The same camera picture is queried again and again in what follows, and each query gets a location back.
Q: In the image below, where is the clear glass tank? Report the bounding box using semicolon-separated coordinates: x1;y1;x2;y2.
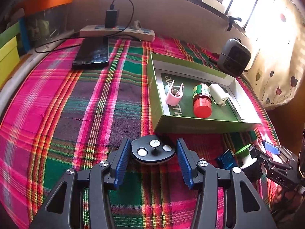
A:
25;4;70;47

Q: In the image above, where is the green box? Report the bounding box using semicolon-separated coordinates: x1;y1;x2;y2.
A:
0;22;20;48

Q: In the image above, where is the pink white cable clip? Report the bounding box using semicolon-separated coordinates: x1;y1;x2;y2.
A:
164;80;184;106

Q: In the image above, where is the black white round holder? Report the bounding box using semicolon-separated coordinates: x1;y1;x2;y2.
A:
131;135;176;165

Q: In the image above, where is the white plug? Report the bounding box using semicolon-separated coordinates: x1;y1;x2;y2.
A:
131;20;142;30

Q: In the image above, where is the white power strip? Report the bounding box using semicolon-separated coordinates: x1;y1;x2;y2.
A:
79;25;156;42

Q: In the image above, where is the plaid pink green cloth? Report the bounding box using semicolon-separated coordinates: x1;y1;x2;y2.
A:
0;35;281;229

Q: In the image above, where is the white USB wall charger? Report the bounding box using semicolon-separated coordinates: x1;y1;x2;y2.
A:
209;84;230;105

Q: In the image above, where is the black smartphone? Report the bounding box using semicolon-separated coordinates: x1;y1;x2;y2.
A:
72;37;110;70

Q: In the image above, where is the grey desktop fan heater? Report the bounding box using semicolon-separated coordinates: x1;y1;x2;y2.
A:
217;38;251;77

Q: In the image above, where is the black window latch hook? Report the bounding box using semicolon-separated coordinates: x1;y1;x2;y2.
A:
226;15;242;31

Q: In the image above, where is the black power adapter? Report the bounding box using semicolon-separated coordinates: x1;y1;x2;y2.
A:
104;10;119;28

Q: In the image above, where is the person right hand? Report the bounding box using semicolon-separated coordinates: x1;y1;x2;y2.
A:
283;190;303;205

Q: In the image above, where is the heart pattern curtain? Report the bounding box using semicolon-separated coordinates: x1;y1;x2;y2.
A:
244;0;304;110

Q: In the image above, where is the black charging cable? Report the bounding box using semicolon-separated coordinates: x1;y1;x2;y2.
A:
34;0;141;54

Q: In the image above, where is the green cardboard box tray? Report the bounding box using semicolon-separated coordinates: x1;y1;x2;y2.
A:
147;53;261;134

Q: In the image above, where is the blue book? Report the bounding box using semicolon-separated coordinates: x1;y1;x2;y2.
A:
19;17;31;53

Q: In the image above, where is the blue USB voltage meter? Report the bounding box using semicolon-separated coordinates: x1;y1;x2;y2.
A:
216;149;238;170

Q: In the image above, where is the red cap medicine bottle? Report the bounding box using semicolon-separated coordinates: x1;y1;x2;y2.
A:
193;83;212;118

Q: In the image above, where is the yellow box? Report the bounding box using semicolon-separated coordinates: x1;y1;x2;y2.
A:
0;37;20;87

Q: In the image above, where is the pink white small gadget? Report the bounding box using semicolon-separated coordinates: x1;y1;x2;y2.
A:
252;138;266;153

